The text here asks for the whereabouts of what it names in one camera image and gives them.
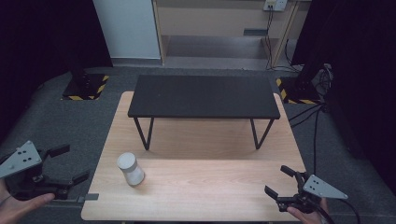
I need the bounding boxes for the black stand with striped base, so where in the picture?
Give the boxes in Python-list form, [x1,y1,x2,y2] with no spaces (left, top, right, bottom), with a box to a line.
[276,63,326,105]
[61,55,110,102]

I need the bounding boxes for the white jar with grey lid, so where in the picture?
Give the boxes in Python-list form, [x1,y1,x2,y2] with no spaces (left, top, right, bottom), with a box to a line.
[116,151,146,188]

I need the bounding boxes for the white cabinet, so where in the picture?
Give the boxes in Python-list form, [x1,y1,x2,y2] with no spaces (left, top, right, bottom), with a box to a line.
[92,0,162,61]

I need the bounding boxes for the black curtain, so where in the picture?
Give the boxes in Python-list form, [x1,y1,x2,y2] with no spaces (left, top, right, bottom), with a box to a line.
[0,0,114,144]
[290,0,396,197]

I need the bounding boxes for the black floor cables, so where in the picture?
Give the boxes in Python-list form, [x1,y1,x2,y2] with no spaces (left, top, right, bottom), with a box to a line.
[288,63,334,175]

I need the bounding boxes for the grey label plate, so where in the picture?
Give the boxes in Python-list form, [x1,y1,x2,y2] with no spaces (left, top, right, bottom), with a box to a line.
[243,28,269,36]

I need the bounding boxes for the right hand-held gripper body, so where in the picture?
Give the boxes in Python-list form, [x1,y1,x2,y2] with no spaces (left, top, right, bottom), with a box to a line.
[289,174,349,215]

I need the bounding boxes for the grey table clamp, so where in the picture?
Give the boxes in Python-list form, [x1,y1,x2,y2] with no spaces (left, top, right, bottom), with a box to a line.
[76,192,100,203]

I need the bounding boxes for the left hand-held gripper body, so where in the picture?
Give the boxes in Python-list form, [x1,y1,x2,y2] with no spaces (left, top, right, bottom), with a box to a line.
[0,140,69,202]

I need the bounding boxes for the wooden desk frame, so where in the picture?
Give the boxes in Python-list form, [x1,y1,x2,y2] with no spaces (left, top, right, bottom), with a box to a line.
[151,0,313,69]

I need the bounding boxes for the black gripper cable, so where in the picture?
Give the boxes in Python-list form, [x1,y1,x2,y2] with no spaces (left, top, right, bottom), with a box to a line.
[317,198,362,224]

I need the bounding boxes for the black outlet cables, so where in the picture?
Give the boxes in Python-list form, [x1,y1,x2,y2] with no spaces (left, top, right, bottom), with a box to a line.
[264,5,304,75]

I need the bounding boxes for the white power outlet strip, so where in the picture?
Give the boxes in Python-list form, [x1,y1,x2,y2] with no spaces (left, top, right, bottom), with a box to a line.
[262,0,290,13]

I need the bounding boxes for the person's right hand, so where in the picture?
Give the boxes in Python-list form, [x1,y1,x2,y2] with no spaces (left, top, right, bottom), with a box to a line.
[286,198,332,224]

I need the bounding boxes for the person's left hand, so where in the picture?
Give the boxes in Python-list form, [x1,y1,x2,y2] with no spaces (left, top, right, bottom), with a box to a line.
[0,179,56,224]

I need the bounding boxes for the black shelf with metal legs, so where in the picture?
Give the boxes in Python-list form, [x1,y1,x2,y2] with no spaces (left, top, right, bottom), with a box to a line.
[127,74,281,151]

